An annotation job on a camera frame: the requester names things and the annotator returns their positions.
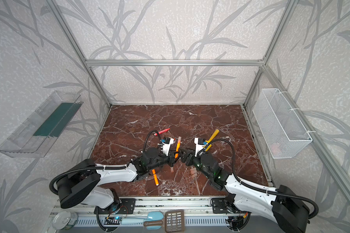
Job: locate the metal tin can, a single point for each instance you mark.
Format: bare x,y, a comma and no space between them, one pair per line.
65,220

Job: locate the green circuit board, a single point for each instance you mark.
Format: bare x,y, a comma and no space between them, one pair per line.
112,221

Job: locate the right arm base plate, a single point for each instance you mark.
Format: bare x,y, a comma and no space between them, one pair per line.
222,206

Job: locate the light blue brush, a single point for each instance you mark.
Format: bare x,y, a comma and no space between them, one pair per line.
152,216

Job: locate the clear plastic wall tray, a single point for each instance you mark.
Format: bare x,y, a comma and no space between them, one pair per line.
37,134

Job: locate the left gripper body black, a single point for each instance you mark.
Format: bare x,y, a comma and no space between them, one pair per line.
169,158

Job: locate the white wire mesh basket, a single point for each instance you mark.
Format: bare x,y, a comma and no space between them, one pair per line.
284,133

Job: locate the orange pen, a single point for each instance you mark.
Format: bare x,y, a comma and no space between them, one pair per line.
155,177
178,147

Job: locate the clear pen cap pair upper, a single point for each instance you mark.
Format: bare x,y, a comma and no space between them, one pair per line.
193,171

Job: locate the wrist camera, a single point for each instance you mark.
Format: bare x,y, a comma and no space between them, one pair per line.
166,144
200,143

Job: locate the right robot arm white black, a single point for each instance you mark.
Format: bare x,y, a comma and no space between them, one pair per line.
281,205

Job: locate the brown slotted spatula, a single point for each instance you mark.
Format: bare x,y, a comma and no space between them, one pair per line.
174,221

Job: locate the red capped pen far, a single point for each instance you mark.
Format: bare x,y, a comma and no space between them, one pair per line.
162,132

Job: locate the yellow toy spatula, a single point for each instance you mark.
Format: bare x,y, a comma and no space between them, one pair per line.
207,142

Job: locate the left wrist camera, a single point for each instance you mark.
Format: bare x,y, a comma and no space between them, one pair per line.
166,144

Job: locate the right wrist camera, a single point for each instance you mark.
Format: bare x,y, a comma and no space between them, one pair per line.
200,143

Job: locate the orange pen front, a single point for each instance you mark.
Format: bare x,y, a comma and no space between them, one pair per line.
155,177

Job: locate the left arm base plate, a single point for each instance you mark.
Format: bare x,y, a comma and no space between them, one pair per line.
126,207

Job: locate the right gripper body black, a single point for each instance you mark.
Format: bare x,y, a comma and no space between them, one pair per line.
191,157

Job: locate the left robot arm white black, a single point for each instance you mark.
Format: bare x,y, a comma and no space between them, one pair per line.
82,183

